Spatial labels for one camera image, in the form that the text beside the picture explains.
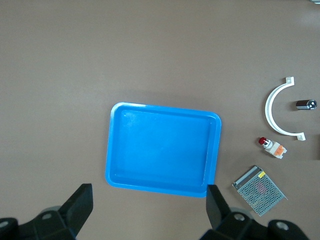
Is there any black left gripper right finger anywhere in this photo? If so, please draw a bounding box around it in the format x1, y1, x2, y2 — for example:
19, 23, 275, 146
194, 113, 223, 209
199, 184, 311, 240

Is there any white half ring clamp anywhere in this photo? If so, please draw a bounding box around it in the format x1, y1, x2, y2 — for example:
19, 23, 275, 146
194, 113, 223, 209
264, 76, 306, 142

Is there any brown table mat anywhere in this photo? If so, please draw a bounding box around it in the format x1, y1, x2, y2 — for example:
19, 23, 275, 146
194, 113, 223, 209
0, 0, 320, 240

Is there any black cylindrical capacitor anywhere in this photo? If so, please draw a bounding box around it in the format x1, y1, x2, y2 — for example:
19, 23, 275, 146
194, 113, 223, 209
295, 99, 318, 111

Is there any red white orange push button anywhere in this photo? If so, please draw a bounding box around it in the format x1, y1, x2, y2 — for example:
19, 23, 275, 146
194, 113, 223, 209
258, 136, 288, 160

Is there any metal mesh power supply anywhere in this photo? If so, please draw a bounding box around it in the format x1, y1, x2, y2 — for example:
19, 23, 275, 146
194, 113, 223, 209
231, 164, 288, 217

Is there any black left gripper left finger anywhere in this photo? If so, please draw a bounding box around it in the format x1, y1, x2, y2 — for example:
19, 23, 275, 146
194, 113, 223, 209
0, 183, 94, 240

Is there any blue plastic tray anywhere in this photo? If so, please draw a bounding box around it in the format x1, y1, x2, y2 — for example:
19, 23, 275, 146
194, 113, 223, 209
104, 101, 223, 199

